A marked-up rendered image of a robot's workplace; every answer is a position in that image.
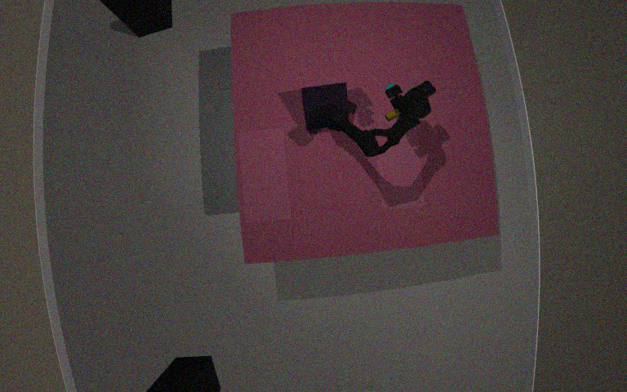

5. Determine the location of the yellow cylinder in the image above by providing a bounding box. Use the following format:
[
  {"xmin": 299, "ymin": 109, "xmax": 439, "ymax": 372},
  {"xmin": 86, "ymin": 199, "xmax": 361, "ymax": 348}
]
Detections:
[{"xmin": 385, "ymin": 109, "xmax": 401, "ymax": 121}]

